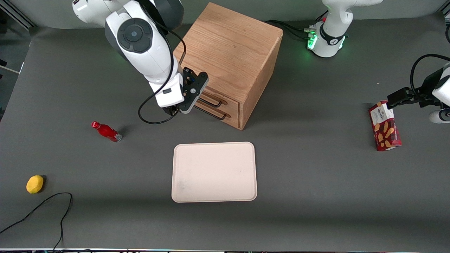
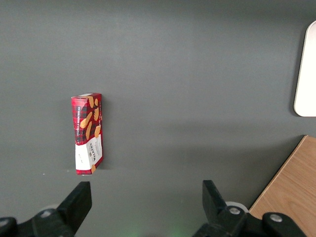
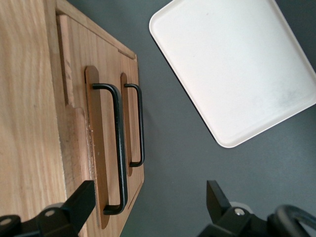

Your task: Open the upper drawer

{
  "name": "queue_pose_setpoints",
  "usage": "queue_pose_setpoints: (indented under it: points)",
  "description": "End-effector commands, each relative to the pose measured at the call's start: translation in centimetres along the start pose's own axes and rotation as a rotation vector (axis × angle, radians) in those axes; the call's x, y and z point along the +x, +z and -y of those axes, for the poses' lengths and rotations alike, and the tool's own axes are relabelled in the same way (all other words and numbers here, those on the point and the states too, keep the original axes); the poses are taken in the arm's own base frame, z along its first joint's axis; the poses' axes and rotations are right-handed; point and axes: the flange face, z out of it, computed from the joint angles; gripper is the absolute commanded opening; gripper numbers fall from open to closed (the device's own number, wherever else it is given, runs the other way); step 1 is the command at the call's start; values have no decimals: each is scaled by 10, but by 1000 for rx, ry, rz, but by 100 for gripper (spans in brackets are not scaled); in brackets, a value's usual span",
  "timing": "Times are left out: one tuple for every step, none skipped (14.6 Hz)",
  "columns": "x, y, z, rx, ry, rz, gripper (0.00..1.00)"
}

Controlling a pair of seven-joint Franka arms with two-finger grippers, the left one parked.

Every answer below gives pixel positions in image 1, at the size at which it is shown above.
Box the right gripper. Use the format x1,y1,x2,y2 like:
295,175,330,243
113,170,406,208
149,73,185,116

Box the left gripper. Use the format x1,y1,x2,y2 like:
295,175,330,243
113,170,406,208
387,69,444,110

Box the black metal drawer handle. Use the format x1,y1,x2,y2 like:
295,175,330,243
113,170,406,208
198,92,223,108
194,105,227,121

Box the wooden drawer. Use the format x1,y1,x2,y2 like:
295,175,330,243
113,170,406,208
192,105,240,130
195,86,240,118

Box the red cookie box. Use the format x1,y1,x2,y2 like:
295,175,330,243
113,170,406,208
368,100,403,151

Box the red bottle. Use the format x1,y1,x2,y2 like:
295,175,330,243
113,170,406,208
91,121,122,142

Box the cream plastic tray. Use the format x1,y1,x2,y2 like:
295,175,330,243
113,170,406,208
171,142,258,203

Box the oak wooden cabinet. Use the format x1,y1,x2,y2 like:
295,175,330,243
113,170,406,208
173,2,284,131

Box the yellow lemon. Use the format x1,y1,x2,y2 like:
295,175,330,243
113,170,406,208
26,175,44,194

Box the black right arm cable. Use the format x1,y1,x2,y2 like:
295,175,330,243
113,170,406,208
138,19,187,125

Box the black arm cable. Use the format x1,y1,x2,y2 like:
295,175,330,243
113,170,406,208
410,54,450,99
138,19,187,125

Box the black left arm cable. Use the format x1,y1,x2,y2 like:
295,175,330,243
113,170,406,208
410,54,450,99

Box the thin black table cable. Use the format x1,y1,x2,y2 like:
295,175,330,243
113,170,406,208
0,192,73,251

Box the black left base cables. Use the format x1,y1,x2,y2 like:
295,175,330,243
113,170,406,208
265,19,317,41

